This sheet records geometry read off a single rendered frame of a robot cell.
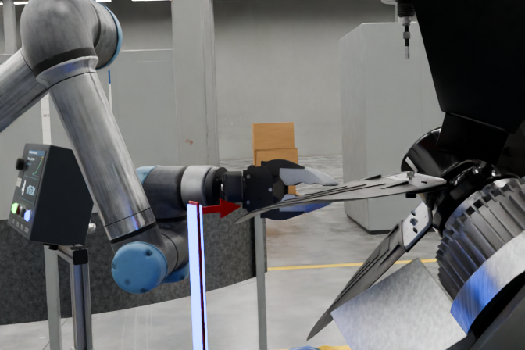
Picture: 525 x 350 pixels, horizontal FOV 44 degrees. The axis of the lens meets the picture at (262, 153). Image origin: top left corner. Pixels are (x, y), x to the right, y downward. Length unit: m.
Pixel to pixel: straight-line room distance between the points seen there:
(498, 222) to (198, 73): 4.38
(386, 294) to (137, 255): 0.36
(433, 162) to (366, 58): 6.01
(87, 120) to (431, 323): 0.56
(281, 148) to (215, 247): 6.15
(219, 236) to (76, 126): 1.96
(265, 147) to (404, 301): 8.04
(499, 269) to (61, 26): 0.68
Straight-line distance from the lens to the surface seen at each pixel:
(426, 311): 0.94
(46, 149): 1.33
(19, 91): 1.16
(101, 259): 2.66
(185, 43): 5.18
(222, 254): 2.91
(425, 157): 1.02
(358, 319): 0.95
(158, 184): 1.08
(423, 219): 1.06
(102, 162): 0.97
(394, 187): 0.91
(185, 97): 5.15
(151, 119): 6.89
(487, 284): 0.86
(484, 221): 0.89
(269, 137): 8.93
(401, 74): 7.08
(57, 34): 0.99
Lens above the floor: 1.29
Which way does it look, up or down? 3 degrees down
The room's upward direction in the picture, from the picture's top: 2 degrees counter-clockwise
